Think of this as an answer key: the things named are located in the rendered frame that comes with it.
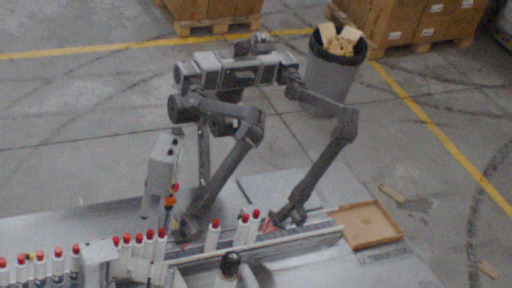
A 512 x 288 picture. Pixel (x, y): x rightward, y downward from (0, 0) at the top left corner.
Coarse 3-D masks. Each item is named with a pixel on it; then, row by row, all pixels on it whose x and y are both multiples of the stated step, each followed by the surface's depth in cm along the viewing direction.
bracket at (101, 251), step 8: (104, 240) 287; (80, 248) 283; (88, 248) 283; (96, 248) 284; (104, 248) 284; (112, 248) 285; (88, 256) 280; (96, 256) 281; (104, 256) 281; (112, 256) 282; (88, 264) 277
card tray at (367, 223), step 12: (348, 204) 364; (360, 204) 368; (372, 204) 371; (336, 216) 361; (348, 216) 362; (360, 216) 364; (372, 216) 365; (384, 216) 366; (348, 228) 356; (360, 228) 357; (372, 228) 358; (384, 228) 359; (396, 228) 359; (348, 240) 350; (360, 240) 351; (372, 240) 349; (384, 240) 351; (396, 240) 354
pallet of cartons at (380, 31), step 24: (336, 0) 674; (360, 0) 641; (384, 0) 611; (408, 0) 604; (432, 0) 616; (456, 0) 628; (480, 0) 641; (360, 24) 647; (384, 24) 617; (408, 24) 624; (432, 24) 637; (456, 24) 650; (384, 48) 636; (408, 48) 661; (432, 48) 667; (456, 48) 675
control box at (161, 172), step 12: (156, 144) 284; (168, 144) 285; (180, 144) 286; (156, 156) 279; (168, 156) 279; (156, 168) 280; (168, 168) 279; (156, 180) 285; (168, 180) 283; (156, 192) 289; (168, 192) 288
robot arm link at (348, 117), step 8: (288, 88) 330; (296, 88) 326; (288, 96) 329; (296, 96) 325; (304, 96) 323; (312, 96) 319; (320, 96) 317; (312, 104) 319; (320, 104) 315; (328, 104) 310; (336, 104) 307; (328, 112) 310; (336, 112) 305; (344, 112) 300; (352, 112) 302; (344, 120) 300; (352, 120) 302; (344, 128) 299; (352, 128) 302; (344, 136) 301; (352, 136) 303
